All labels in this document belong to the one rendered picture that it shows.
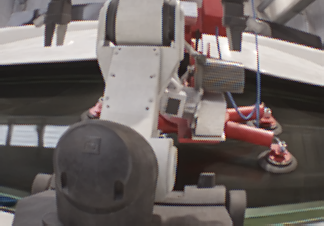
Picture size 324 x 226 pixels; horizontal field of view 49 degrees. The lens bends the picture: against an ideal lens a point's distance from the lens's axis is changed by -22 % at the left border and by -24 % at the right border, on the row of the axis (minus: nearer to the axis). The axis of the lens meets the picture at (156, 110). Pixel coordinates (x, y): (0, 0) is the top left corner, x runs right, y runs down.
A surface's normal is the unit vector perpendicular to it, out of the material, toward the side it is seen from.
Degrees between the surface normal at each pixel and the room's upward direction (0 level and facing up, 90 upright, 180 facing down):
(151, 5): 86
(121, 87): 60
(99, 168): 76
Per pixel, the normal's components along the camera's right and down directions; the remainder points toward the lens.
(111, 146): 0.11, -0.45
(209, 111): -0.02, 0.39
